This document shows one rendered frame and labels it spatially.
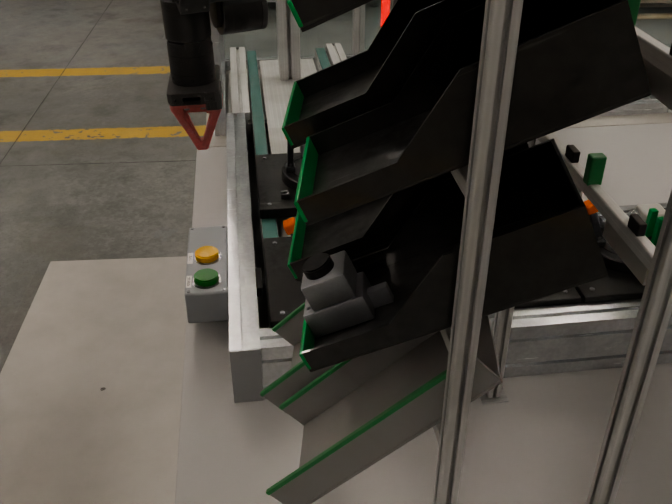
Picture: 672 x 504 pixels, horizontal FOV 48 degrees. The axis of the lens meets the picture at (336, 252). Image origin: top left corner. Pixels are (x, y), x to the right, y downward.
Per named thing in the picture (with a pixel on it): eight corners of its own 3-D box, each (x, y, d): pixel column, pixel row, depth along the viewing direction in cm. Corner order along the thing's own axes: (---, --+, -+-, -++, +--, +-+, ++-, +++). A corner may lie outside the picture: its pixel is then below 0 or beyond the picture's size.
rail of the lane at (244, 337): (234, 403, 113) (228, 347, 108) (229, 151, 188) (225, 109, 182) (270, 400, 114) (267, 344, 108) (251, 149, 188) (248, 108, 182)
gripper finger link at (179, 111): (227, 133, 107) (221, 69, 102) (228, 154, 102) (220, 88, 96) (179, 136, 107) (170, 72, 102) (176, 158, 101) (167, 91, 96)
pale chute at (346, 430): (296, 514, 81) (265, 493, 80) (306, 424, 92) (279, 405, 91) (503, 383, 70) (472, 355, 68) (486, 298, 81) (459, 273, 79)
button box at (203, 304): (187, 324, 123) (183, 293, 120) (192, 254, 140) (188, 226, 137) (231, 321, 124) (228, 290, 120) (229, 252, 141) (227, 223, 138)
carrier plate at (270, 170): (260, 219, 142) (259, 209, 140) (255, 163, 162) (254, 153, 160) (385, 211, 144) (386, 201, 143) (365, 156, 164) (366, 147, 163)
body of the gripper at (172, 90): (220, 77, 103) (215, 23, 99) (220, 105, 95) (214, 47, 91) (172, 80, 103) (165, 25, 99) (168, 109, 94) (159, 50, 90)
